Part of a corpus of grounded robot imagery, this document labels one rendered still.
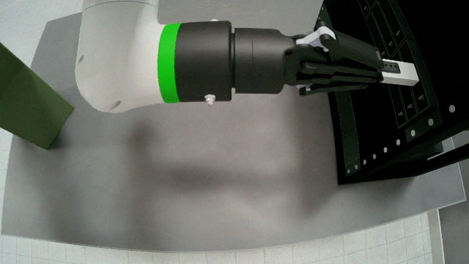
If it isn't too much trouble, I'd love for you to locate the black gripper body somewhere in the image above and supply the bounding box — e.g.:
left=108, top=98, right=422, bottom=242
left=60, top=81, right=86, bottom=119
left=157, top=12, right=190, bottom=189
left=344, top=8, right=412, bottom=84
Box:
left=234, top=28, right=330, bottom=94

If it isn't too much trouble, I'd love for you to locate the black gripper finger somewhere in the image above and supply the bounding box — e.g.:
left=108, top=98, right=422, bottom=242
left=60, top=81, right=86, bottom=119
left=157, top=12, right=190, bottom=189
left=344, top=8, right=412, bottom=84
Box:
left=296, top=21, right=419, bottom=83
left=296, top=72, right=416, bottom=96

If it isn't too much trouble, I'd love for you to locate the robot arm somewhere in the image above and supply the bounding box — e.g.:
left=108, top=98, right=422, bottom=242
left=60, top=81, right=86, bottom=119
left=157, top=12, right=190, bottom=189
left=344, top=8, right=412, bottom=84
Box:
left=75, top=0, right=235, bottom=113

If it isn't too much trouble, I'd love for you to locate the black server rack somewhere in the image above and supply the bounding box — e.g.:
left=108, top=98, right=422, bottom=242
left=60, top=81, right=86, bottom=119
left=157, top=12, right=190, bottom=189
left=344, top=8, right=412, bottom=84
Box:
left=314, top=0, right=469, bottom=186

